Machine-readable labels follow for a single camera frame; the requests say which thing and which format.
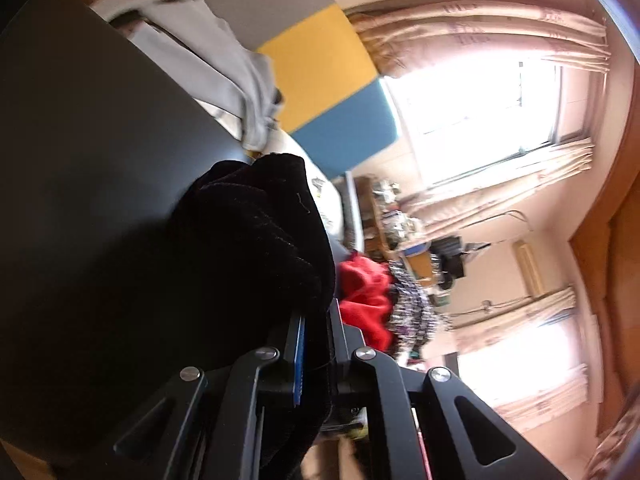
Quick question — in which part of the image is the floral patterned fabric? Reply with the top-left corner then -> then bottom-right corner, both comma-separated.
584,404 -> 640,480

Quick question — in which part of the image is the black device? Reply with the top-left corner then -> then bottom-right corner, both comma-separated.
431,236 -> 495,292

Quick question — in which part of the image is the black white patterned garment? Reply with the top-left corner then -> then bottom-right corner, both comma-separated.
384,256 -> 455,363

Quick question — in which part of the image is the red garment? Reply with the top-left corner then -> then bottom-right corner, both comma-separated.
337,252 -> 396,351

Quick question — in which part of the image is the grey yellow blue headboard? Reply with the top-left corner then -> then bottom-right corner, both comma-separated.
155,0 -> 401,181

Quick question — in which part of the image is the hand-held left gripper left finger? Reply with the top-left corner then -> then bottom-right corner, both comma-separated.
114,310 -> 307,480

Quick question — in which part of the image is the beige wall unit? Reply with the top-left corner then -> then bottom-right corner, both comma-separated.
513,239 -> 547,297

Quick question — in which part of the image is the light grey garment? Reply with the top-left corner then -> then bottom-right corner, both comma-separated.
92,0 -> 288,153

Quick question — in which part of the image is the cluttered wooden shelf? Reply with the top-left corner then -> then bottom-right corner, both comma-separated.
356,175 -> 437,281

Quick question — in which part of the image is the wooden wardrobe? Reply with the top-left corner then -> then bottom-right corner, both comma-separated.
569,50 -> 640,441

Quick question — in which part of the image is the bright window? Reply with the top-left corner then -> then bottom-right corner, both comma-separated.
457,320 -> 587,403
382,54 -> 595,188

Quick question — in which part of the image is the black velvet cloth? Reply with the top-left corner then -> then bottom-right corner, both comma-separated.
167,152 -> 337,480

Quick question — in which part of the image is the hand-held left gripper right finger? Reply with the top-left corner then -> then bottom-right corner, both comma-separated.
327,305 -> 573,480

